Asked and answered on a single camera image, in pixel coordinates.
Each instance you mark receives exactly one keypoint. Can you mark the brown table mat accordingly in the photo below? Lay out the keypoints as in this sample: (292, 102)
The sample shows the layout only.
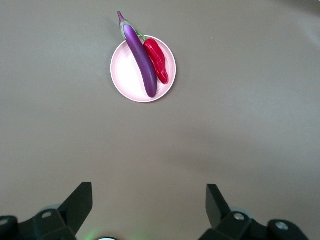
(250, 125)

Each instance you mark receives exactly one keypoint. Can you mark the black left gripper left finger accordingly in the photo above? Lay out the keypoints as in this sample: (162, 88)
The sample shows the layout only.
(72, 212)

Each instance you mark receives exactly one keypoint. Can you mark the pink round plate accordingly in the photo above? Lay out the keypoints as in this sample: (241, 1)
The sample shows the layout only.
(125, 75)

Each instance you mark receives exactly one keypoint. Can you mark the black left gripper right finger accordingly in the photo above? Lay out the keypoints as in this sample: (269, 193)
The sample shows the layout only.
(220, 215)

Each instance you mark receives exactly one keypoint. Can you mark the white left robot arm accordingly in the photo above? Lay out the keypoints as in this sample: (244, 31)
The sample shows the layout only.
(107, 238)

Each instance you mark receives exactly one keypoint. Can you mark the long purple eggplant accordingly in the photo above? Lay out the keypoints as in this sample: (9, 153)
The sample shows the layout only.
(142, 57)

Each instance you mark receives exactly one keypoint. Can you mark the red chili pepper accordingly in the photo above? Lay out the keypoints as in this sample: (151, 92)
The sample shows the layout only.
(156, 56)

